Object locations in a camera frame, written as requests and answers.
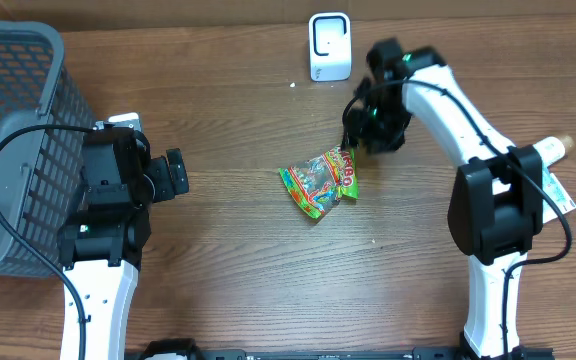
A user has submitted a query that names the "colourful Haribo candy bag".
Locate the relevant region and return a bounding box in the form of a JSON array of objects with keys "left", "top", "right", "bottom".
[{"left": 278, "top": 146, "right": 359, "bottom": 220}]

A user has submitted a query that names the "teal tissue packet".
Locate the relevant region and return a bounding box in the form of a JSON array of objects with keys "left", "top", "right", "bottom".
[{"left": 542, "top": 167, "right": 576, "bottom": 214}]

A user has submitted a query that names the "white tube with gold cap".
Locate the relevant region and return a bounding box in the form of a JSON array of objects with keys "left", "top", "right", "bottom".
[{"left": 533, "top": 135, "right": 575, "bottom": 167}]

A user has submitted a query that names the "white Hansaplast plaster box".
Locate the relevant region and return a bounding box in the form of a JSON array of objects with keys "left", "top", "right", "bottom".
[{"left": 543, "top": 201, "right": 557, "bottom": 224}]

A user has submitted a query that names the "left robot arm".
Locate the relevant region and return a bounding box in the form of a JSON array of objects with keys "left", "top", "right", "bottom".
[{"left": 58, "top": 124, "right": 189, "bottom": 359}]

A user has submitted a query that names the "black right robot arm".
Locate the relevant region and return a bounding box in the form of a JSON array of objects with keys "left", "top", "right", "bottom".
[{"left": 341, "top": 38, "right": 574, "bottom": 359}]

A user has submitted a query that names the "white barcode scanner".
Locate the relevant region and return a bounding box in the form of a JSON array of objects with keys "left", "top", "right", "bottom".
[{"left": 308, "top": 12, "right": 352, "bottom": 82}]

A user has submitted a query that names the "grey plastic shopping basket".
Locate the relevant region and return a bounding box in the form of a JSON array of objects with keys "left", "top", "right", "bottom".
[{"left": 0, "top": 21, "right": 97, "bottom": 277}]

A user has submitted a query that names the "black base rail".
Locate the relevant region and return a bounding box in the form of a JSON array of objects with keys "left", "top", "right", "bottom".
[{"left": 125, "top": 338, "right": 555, "bottom": 360}]

